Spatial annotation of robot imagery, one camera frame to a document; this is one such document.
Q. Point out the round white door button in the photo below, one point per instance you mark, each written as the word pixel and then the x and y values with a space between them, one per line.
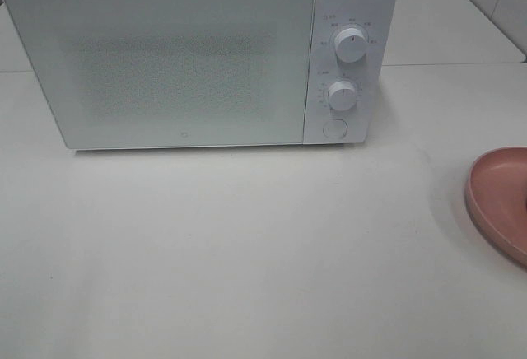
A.
pixel 335 129

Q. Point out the pink round plate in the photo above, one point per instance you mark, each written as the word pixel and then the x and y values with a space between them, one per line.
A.
pixel 495 197

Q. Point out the white microwave door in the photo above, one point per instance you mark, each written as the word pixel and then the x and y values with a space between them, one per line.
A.
pixel 170 73

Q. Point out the lower white timer knob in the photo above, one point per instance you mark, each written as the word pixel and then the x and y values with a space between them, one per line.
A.
pixel 342 96

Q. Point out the upper white power knob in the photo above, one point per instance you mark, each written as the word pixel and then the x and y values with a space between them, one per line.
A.
pixel 350 44

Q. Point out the white microwave oven body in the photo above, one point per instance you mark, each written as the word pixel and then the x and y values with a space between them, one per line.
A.
pixel 354 5

